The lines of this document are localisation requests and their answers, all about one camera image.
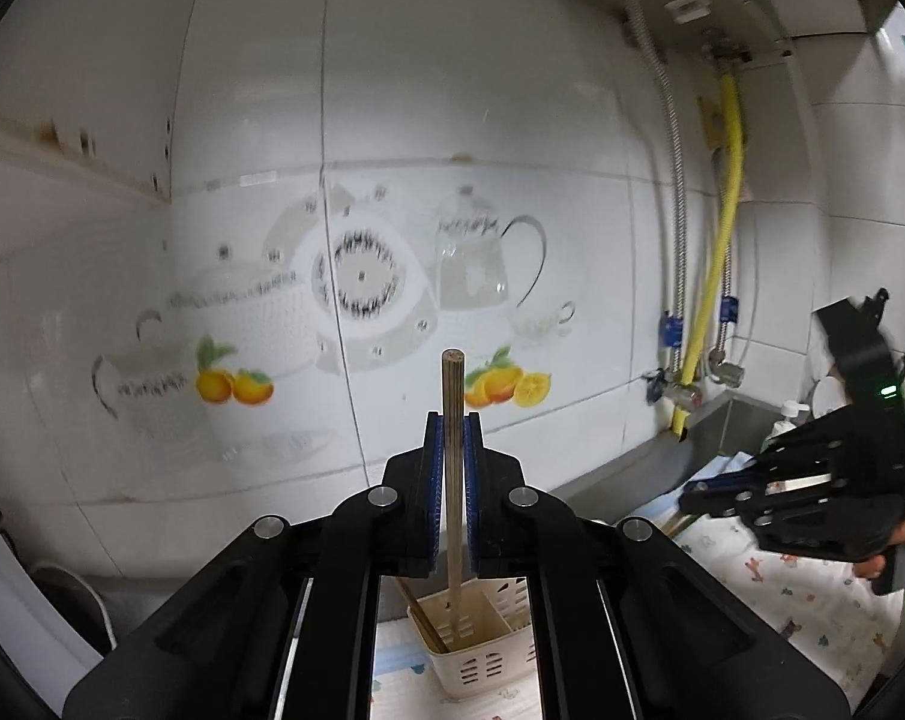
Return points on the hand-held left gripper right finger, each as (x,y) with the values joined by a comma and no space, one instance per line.
(473,480)

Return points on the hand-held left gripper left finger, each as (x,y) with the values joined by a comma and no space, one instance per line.
(434,480)

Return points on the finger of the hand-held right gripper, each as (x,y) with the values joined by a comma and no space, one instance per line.
(820,446)
(790,517)

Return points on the wooden chopstick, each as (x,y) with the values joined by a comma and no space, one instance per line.
(677,522)
(454,420)

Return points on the cream plastic utensil holder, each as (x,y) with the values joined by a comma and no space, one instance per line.
(490,660)

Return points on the white pump bottle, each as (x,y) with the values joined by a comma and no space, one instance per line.
(786,427)

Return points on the animal print cloth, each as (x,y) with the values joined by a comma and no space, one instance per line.
(797,600)

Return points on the brown chopstick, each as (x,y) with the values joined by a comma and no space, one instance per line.
(421,615)

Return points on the stainless steel sink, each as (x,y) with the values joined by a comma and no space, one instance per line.
(647,465)

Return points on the white kitchen appliance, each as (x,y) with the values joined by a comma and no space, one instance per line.
(25,615)

